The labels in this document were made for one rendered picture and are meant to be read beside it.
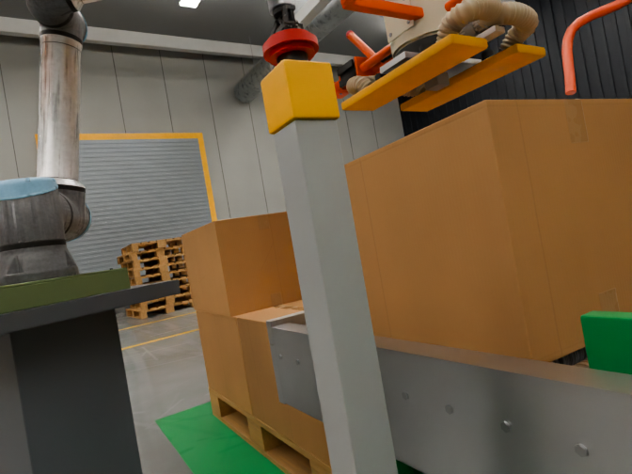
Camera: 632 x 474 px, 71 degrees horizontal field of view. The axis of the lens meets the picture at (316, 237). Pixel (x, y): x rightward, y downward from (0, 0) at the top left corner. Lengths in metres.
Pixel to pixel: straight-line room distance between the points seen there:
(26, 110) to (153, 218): 3.34
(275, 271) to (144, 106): 10.01
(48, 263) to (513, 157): 1.09
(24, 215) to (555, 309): 1.19
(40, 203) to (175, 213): 9.80
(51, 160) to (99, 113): 9.95
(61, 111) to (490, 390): 1.36
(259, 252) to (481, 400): 1.41
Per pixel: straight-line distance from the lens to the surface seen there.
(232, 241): 1.87
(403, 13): 1.00
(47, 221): 1.33
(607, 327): 0.64
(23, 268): 1.31
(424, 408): 0.73
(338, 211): 0.53
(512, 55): 1.03
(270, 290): 1.92
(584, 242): 0.84
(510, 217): 0.70
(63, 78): 1.59
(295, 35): 0.57
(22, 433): 1.29
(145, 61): 12.19
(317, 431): 1.43
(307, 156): 0.52
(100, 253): 10.67
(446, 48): 0.88
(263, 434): 1.88
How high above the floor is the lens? 0.79
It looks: 1 degrees up
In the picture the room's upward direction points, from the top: 10 degrees counter-clockwise
